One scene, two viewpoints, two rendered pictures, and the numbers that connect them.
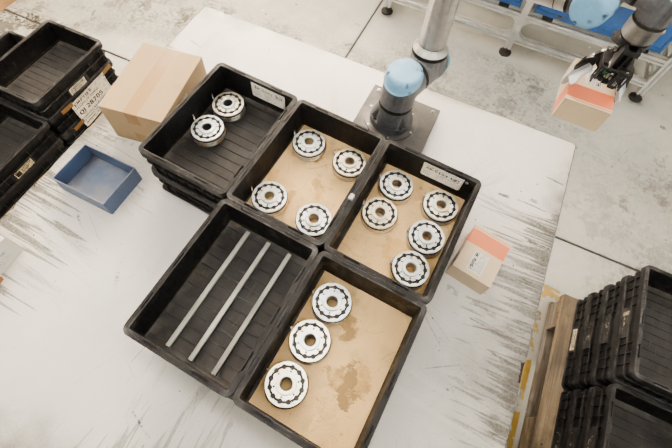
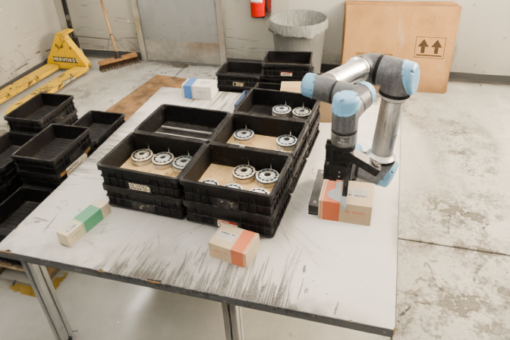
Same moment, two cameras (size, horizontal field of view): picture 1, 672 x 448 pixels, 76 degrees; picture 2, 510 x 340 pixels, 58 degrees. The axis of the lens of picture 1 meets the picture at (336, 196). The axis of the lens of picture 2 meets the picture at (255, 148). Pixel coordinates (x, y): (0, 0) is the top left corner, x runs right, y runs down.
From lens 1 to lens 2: 1.84 m
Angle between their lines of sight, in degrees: 61
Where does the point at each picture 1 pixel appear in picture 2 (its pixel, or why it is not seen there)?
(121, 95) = (291, 84)
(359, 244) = (223, 171)
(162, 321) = (173, 124)
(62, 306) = not seen: hidden behind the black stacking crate
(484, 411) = (130, 261)
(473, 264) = (225, 233)
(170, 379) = not seen: hidden behind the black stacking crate
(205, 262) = (203, 127)
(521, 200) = (303, 281)
